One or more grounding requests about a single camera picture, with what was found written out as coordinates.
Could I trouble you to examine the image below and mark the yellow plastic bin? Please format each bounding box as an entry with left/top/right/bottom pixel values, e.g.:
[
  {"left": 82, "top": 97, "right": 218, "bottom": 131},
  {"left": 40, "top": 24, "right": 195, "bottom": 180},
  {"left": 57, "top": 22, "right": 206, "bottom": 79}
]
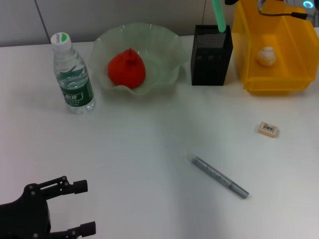
[{"left": 231, "top": 0, "right": 316, "bottom": 96}]

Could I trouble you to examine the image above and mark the black mesh pen holder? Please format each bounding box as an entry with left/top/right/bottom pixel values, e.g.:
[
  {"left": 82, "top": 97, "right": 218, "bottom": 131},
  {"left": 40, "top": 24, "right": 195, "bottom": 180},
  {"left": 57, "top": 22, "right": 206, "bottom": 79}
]
[{"left": 191, "top": 24, "right": 234, "bottom": 86}]

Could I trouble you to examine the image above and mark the green pen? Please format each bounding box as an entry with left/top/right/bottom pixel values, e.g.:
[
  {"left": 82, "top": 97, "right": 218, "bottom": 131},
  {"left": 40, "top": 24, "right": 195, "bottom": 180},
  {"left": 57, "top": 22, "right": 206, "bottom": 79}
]
[{"left": 211, "top": 0, "right": 227, "bottom": 33}]

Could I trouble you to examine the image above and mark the clear green-label water bottle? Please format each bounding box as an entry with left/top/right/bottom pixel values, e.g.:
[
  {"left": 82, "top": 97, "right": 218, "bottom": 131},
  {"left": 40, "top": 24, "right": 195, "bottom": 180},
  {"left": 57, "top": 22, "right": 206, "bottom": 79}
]
[{"left": 50, "top": 32, "right": 96, "bottom": 114}]

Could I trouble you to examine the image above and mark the beige eraser with barcode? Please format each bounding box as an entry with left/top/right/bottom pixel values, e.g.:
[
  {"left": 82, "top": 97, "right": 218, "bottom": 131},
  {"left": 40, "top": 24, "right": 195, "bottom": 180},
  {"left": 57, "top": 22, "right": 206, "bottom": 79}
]
[{"left": 256, "top": 121, "right": 280, "bottom": 137}]

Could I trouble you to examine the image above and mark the green glass fruit bowl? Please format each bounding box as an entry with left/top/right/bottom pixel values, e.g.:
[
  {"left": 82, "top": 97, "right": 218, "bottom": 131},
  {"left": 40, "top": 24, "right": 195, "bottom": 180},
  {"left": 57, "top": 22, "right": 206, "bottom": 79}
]
[{"left": 90, "top": 22, "right": 188, "bottom": 96}]

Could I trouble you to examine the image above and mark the red-orange soft orange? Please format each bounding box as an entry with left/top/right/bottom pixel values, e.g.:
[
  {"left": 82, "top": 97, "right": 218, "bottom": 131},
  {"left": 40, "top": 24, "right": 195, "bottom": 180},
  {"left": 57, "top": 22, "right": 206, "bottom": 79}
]
[{"left": 107, "top": 48, "right": 147, "bottom": 89}]

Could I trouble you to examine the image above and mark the grey glitter pen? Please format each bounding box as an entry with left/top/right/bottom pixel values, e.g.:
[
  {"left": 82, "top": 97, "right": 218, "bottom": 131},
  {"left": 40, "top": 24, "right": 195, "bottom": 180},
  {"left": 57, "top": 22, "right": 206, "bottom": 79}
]
[{"left": 191, "top": 156, "right": 250, "bottom": 199}]

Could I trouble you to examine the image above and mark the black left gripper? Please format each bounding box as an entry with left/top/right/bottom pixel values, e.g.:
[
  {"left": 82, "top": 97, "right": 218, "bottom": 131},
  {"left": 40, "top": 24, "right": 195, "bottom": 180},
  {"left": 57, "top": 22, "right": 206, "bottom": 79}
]
[{"left": 0, "top": 176, "right": 97, "bottom": 239}]

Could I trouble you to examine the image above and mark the white paper ball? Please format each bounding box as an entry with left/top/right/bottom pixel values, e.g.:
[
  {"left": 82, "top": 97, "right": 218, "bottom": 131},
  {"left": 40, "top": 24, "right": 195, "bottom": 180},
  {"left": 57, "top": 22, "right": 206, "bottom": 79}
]
[{"left": 256, "top": 46, "right": 277, "bottom": 67}]

